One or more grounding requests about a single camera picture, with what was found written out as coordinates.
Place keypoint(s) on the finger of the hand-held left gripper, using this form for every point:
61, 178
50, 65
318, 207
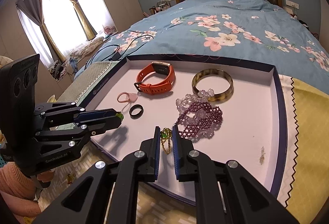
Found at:
105, 125
97, 114

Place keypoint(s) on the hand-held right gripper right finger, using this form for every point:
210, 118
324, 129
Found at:
176, 157

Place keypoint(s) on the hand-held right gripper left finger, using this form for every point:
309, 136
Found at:
154, 157

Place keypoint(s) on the small green jewelry piece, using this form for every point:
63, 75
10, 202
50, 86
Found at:
119, 116

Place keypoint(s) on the dark blue shallow box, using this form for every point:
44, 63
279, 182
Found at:
231, 141

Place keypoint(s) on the orange smartwatch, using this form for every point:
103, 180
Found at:
169, 77

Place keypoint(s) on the tortoiseshell bangle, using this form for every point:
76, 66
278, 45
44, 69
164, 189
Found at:
226, 77

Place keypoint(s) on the person's left forearm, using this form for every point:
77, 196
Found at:
15, 185

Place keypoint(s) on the person's left hand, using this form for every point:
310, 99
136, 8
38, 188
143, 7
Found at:
45, 178

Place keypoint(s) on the heap of mixed clothes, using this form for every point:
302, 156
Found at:
61, 68

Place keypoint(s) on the crumpled bedding on sill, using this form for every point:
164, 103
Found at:
87, 46

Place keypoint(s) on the small pink fan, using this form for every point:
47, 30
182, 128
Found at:
108, 29

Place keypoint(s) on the cluttered bedside table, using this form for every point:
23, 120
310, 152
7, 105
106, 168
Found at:
160, 8

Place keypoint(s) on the blue floral duvet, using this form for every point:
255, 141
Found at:
205, 13

